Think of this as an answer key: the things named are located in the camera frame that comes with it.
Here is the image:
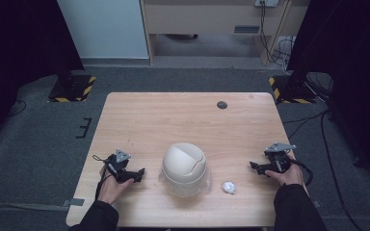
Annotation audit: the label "beige domed trash bin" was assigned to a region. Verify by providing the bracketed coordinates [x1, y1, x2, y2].
[161, 142, 208, 191]

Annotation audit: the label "person's left hand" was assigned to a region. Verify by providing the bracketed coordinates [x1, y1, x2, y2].
[96, 166, 135, 206]

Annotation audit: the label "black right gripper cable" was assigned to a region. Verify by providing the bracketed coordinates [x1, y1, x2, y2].
[289, 159, 314, 187]

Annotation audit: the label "black curtain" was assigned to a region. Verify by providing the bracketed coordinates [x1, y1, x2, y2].
[286, 0, 370, 193]
[0, 0, 85, 152]

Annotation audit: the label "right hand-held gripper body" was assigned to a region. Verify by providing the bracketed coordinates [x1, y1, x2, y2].
[263, 141, 298, 176]

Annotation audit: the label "black striped stand base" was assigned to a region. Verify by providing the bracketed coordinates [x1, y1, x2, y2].
[268, 74, 318, 105]
[46, 73, 97, 104]

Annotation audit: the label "black floor cable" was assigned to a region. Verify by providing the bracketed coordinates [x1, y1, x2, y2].
[7, 98, 28, 117]
[282, 109, 364, 231]

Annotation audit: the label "black hanging cables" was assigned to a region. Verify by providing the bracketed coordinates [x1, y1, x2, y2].
[259, 1, 295, 73]

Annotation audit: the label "white cabinet panel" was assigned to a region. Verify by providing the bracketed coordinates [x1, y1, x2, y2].
[56, 0, 150, 60]

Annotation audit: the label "grey floor tape strip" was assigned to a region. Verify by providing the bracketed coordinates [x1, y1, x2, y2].
[61, 197, 86, 208]

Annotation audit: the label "person's right hand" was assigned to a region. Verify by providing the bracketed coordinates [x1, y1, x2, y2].
[264, 153, 305, 188]

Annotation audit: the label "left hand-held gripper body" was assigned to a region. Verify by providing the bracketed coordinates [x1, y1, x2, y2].
[106, 148, 139, 184]

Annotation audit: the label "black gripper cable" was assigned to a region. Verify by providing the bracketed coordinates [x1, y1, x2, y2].
[92, 154, 113, 201]
[289, 159, 314, 187]

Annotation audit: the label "crumpled white paper ball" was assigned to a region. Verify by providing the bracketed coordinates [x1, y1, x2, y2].
[222, 181, 237, 195]

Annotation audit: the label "grey wall power outlet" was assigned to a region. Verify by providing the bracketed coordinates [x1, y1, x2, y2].
[253, 0, 279, 9]

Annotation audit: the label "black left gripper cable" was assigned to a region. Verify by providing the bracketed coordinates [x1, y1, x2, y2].
[92, 154, 113, 201]

